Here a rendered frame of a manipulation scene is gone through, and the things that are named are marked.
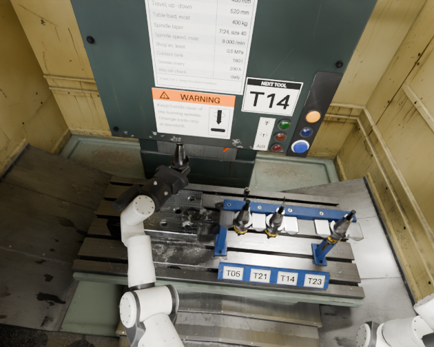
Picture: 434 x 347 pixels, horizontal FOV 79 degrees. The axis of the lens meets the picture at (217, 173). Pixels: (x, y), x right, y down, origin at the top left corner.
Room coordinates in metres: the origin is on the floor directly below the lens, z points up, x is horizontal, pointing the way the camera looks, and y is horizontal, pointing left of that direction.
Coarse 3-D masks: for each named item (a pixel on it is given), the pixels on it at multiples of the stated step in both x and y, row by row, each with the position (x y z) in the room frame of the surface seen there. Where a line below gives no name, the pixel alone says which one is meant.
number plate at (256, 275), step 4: (252, 272) 0.41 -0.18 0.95; (256, 272) 0.41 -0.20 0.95; (260, 272) 0.41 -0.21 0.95; (264, 272) 0.41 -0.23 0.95; (268, 272) 0.41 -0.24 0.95; (252, 276) 0.40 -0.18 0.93; (256, 276) 0.40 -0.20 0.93; (260, 276) 0.40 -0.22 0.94; (264, 276) 0.40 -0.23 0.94; (268, 276) 0.40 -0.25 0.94; (252, 280) 0.38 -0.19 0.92; (256, 280) 0.39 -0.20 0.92; (260, 280) 0.39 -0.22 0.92; (264, 280) 0.39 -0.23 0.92; (268, 280) 0.39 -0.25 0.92
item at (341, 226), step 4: (344, 216) 0.48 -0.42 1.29; (340, 220) 0.48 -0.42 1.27; (344, 220) 0.47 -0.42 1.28; (348, 220) 0.47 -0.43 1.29; (336, 224) 0.48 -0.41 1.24; (340, 224) 0.47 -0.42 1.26; (344, 224) 0.47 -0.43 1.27; (348, 224) 0.46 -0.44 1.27; (336, 228) 0.47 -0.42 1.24; (340, 228) 0.46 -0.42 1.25; (344, 228) 0.46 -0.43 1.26; (348, 228) 0.47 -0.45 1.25; (340, 232) 0.46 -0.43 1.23; (344, 232) 0.46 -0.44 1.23
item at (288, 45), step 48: (96, 0) 0.43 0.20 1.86; (144, 0) 0.43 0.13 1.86; (288, 0) 0.43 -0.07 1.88; (336, 0) 0.43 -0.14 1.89; (96, 48) 0.43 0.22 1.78; (144, 48) 0.43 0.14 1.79; (288, 48) 0.43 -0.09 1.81; (336, 48) 0.43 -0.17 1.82; (144, 96) 0.43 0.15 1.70; (240, 96) 0.43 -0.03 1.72; (240, 144) 0.43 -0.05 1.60; (288, 144) 0.43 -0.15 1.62
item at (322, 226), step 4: (316, 220) 0.51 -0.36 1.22; (320, 220) 0.51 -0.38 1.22; (324, 220) 0.51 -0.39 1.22; (316, 224) 0.49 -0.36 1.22; (320, 224) 0.49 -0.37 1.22; (324, 224) 0.49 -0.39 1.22; (328, 224) 0.49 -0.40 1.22; (316, 228) 0.48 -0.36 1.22; (320, 228) 0.48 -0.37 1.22; (324, 228) 0.48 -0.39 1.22; (328, 228) 0.48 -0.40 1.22; (316, 232) 0.46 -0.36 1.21; (320, 232) 0.46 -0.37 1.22; (324, 232) 0.46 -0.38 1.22; (328, 232) 0.46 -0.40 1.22; (320, 236) 0.45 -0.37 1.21; (324, 236) 0.45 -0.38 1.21; (328, 236) 0.45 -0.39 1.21
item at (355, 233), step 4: (352, 224) 0.50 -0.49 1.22; (356, 224) 0.51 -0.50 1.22; (352, 228) 0.49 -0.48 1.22; (356, 228) 0.49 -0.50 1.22; (360, 228) 0.49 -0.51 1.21; (352, 232) 0.47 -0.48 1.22; (356, 232) 0.47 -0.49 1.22; (360, 232) 0.48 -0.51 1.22; (348, 236) 0.46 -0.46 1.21; (352, 236) 0.46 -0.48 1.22; (356, 236) 0.46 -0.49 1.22; (360, 236) 0.46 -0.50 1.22; (356, 240) 0.44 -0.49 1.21
